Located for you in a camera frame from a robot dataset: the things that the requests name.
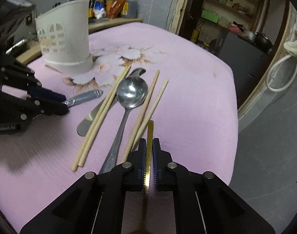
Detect orange snack packet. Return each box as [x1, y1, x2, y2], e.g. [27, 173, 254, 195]
[106, 0, 126, 19]

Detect white plastic utensil caddy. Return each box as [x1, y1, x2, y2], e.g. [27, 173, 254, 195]
[35, 0, 93, 75]

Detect gold utensil handle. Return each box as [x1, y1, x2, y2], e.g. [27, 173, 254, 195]
[139, 120, 154, 233]

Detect white salt bag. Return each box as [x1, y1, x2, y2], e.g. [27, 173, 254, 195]
[93, 1, 107, 19]

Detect large oil jug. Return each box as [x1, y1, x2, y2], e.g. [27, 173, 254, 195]
[121, 0, 138, 19]

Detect steel spoon large bowl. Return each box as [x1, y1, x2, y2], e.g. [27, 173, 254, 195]
[99, 76, 148, 174]

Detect white hose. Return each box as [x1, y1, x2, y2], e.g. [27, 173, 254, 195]
[265, 36, 297, 93]

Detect dark grey cabinet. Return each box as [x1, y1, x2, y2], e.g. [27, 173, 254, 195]
[210, 29, 273, 107]

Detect steel fork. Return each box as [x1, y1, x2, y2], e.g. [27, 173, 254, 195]
[63, 90, 104, 107]

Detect white rubber gloves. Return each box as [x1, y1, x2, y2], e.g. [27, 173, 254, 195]
[283, 30, 297, 57]

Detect dark soy sauce bottle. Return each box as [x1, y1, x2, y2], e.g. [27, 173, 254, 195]
[88, 0, 96, 19]

